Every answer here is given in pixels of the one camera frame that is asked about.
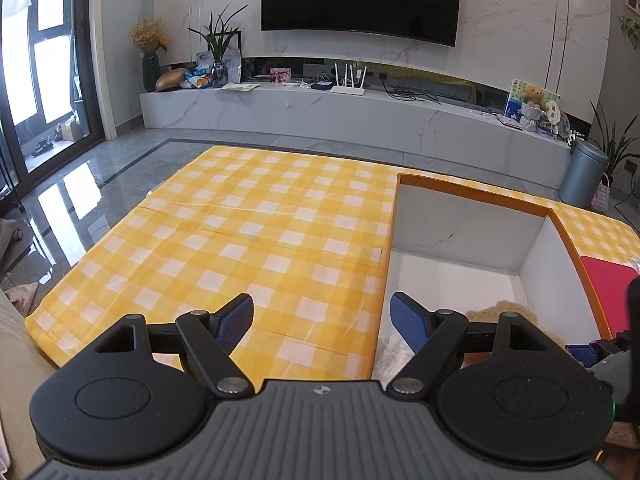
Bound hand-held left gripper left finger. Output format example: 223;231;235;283
95;292;256;397

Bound white router with antennas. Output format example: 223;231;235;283
331;62;369;95

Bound white round fan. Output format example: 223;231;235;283
542;99;564;127

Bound red flat cloth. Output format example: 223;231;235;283
581;255;640;342

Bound blue snack packet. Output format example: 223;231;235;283
182;70;214;90

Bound brown fuzzy plush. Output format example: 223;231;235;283
464;300;569;368

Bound white knitted sock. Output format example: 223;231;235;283
374;335;417;382

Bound yellow checked tablecloth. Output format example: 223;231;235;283
25;145;640;382

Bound hanging green vine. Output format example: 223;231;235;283
619;15;640;52

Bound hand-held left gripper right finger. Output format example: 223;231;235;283
387;291;551;397

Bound brown teddy bear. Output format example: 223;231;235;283
520;86;547;134

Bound beige sofa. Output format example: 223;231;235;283
0;287;59;480

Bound white marble television cabinet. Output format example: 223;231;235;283
139;80;574;189

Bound white cardboard box orange rim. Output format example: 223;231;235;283
371;172;614;382

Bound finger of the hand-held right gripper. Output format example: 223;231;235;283
566;332;632;367

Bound white plastic packet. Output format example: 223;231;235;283
222;45;244;84

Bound pink gift bag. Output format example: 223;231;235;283
591;172;614;211

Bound blue-grey trash can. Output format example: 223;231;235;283
557;140;610;210

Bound dark vase with dried flowers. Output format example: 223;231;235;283
129;17;169;94

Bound tall leafy potted plant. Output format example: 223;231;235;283
590;100;633;173

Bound green plant in glass vase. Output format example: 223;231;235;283
187;4;250;87

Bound black cables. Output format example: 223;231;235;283
382;81;444;106

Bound sliding glass door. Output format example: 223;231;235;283
0;0;107;211

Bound golden brown ornament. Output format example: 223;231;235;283
155;66;194;93

